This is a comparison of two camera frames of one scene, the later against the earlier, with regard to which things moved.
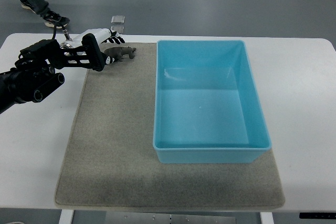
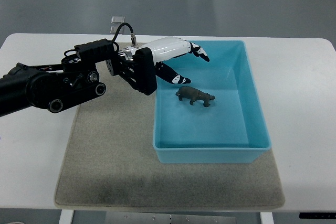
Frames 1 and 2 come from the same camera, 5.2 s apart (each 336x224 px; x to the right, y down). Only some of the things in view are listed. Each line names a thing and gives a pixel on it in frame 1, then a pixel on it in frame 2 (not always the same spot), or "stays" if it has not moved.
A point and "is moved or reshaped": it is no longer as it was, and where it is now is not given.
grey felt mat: [109, 158] stays
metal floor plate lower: [119, 29] stays
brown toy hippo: [118, 52] is moved or reshaped
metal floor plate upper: [117, 19] stays
